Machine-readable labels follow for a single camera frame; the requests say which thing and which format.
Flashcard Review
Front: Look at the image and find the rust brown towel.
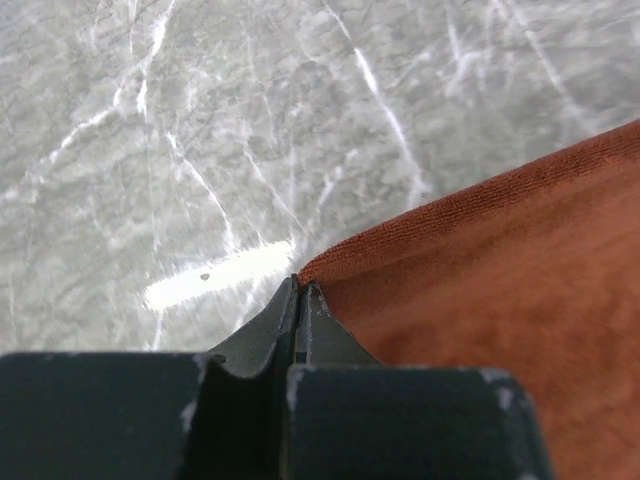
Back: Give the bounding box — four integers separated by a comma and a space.
299, 122, 639, 479

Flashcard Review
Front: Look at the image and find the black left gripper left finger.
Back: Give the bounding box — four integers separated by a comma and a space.
1, 277, 299, 479

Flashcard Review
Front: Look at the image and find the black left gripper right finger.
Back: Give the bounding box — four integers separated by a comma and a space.
285, 284, 554, 479

